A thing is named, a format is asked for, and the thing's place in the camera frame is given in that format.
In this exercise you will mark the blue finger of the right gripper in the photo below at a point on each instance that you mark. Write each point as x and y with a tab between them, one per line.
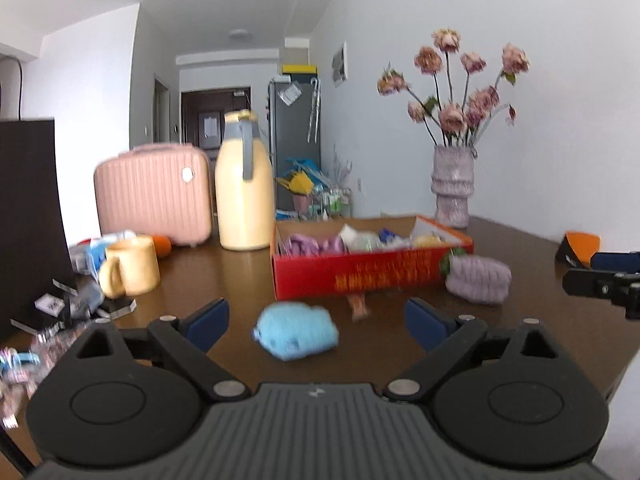
615	261
619	288

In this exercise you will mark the grey refrigerator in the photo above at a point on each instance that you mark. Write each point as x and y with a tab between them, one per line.
293	121

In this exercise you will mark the yellow white plush toy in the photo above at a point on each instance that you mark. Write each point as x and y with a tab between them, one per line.
430	240

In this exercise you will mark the red cardboard box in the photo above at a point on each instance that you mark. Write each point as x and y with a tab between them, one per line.
297	277

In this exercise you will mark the ceiling lamp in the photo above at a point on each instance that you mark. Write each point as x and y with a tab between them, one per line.
239	34

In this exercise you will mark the lavender knitted headband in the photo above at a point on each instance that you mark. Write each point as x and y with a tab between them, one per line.
475	279

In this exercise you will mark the purple textured vase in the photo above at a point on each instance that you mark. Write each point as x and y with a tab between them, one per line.
452	185

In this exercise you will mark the blue packet in box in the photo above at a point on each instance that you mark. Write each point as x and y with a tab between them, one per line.
386	236

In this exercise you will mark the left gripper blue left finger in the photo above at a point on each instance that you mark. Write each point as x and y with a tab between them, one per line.
183	346

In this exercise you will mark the orange black card holder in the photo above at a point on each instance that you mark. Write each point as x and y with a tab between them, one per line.
577	248

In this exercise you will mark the cluttered storage rack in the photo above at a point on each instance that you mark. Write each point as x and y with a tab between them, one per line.
314	194

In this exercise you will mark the yellow box on refrigerator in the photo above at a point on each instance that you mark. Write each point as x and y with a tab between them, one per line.
299	69

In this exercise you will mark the dark brown entrance door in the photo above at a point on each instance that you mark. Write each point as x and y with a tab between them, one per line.
202	115

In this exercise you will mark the tissue pack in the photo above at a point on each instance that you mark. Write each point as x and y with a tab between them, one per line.
87	256

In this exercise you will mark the dried pink rose bouquet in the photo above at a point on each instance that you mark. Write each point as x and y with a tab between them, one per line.
454	115

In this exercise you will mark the purple fuzzy towel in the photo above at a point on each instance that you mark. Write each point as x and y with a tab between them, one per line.
300	245

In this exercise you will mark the pink small suitcase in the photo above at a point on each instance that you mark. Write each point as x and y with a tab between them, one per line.
157	189

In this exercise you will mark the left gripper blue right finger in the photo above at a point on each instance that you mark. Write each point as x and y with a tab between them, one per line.
449	343

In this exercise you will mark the snack candy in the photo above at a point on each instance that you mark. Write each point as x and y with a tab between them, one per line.
358	306

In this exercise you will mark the blue plush toy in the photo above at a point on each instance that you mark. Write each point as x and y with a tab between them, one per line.
291	330

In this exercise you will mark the yellow thermos jug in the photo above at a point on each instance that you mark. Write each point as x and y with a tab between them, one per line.
244	187

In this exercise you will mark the orange fruit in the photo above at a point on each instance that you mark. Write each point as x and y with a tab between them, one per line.
162	245

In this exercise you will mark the plastic wrappers pile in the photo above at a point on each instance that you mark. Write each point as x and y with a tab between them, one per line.
54	323

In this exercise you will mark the yellow ceramic mug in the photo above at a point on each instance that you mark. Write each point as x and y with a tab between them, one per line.
130	268

